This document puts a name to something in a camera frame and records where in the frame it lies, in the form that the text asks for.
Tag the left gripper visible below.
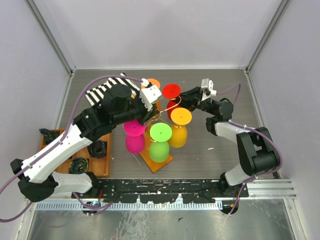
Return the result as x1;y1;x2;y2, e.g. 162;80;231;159
112;90;160;126

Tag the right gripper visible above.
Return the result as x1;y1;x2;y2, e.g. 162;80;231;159
169;86;216;115

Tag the yellow plastic wine glass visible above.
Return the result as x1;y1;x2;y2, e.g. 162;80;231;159
168;107;193;148

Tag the red plastic wine glass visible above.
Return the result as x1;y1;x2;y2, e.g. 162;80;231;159
162;83;181;120

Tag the magenta plastic wine glass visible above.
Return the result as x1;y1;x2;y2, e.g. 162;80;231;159
123;119;146;155

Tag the orange plastic wine glass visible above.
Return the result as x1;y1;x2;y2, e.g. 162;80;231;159
147;78;162;111

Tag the green plastic wine glass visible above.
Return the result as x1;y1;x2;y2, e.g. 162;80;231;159
148;122;172;163

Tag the gold wire wine glass rack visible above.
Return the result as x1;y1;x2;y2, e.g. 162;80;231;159
140;95;181;173

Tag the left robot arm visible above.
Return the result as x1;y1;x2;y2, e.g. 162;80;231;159
10;84;162;203

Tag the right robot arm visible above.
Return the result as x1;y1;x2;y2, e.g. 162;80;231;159
177;86;283;197

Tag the black white striped cloth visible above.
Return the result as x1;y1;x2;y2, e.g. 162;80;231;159
85;72;140;106

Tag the wooden compartment tray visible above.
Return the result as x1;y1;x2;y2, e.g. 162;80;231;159
55;133;112;178

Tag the rolled blue-yellow tie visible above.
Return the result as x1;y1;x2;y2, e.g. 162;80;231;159
68;157;89;175

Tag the rolled dark orange-floral tie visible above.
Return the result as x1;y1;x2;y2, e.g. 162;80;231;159
39;128;60;145

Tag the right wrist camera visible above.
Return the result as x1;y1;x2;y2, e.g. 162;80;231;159
200;78;217;101

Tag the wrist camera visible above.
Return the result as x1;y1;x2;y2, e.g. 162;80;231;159
200;78;217;101
139;78;162;110

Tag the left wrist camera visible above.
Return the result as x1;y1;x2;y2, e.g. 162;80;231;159
139;78;162;110

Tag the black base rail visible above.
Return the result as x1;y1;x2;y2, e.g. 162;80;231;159
78;178;241;204

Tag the white slotted cable duct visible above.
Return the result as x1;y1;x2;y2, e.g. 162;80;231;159
35;200;223;211

